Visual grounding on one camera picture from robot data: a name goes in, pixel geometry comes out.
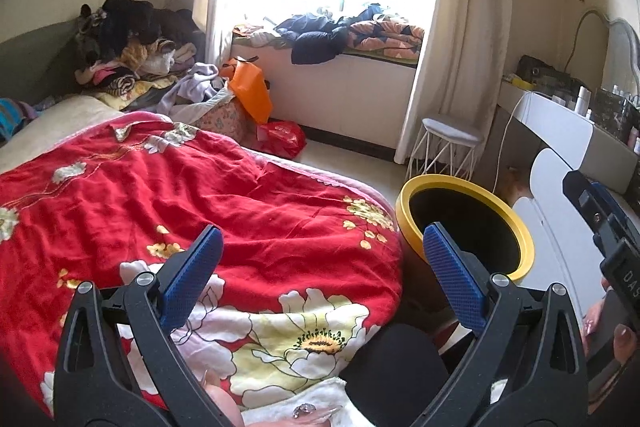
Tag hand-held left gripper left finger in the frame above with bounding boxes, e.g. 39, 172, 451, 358
52, 224, 226, 427

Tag blue patterned blanket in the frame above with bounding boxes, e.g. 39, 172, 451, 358
0, 97, 36, 142

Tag white wire frame stool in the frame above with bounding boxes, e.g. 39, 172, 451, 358
407, 118, 486, 180

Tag red floral blanket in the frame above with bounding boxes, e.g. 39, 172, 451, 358
0, 112, 406, 418

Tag floral fabric bag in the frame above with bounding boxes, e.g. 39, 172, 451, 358
192, 99, 258, 152

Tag pile of clothes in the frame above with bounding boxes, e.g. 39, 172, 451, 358
75, 0, 208, 110

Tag red and white clothes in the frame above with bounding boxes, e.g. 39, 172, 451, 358
232, 23, 281, 48

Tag grey upholstered headboard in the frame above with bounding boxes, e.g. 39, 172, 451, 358
0, 19, 93, 108

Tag dark wall cable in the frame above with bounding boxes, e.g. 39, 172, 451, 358
570, 9, 608, 72

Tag yellow rimmed black trash bin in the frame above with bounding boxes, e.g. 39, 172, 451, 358
395, 174, 536, 308

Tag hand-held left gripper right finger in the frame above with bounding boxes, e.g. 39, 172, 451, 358
417, 221, 591, 427

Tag wavy framed mirror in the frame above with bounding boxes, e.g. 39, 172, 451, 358
602, 14, 640, 92

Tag black bag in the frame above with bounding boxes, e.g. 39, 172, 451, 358
515, 54, 583, 95

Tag white window seat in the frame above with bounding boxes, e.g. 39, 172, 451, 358
232, 32, 421, 152

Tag white dressing table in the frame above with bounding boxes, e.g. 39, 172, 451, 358
497, 84, 640, 333

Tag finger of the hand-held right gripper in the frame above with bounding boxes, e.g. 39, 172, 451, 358
590, 181, 640, 253
562, 169, 626, 260

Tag person's right hand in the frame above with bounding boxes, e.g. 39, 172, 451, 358
581, 302, 640, 403

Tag dark glass organizer box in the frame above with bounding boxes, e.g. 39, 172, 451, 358
592, 87, 640, 142

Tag beige bed sheet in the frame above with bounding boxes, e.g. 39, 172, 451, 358
0, 94, 126, 175

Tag lavender cloth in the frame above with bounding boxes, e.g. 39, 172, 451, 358
160, 63, 233, 118

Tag person's left hand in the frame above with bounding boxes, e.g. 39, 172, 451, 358
202, 381, 347, 427

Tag orange shopping bag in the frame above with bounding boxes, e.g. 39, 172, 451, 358
227, 59, 273, 125

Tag red plastic bag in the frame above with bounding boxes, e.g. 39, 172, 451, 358
256, 120, 307, 158

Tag orange patterned quilt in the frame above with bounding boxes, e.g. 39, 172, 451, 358
347, 18, 426, 60

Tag white charging cable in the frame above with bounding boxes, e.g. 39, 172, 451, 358
492, 92, 538, 195

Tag dark jacket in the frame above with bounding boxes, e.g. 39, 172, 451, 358
274, 12, 351, 65

